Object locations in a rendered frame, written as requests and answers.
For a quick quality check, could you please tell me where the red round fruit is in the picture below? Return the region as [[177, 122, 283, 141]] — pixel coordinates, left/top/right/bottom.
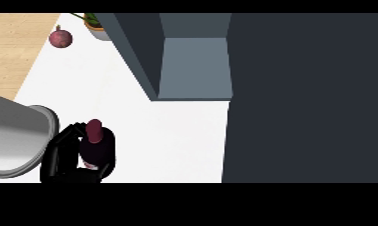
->
[[47, 25, 74, 49]]

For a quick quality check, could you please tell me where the grey open cabinet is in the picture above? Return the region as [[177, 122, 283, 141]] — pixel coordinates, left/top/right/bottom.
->
[[93, 13, 235, 102]]

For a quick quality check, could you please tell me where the potted green plant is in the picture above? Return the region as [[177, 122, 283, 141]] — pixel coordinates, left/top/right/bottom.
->
[[71, 13, 112, 42]]

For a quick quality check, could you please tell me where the dark red wine bottle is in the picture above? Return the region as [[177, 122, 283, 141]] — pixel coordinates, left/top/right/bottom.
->
[[77, 118, 115, 171]]

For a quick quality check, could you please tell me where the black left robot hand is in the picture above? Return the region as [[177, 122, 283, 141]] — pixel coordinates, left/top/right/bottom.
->
[[38, 122, 118, 184]]

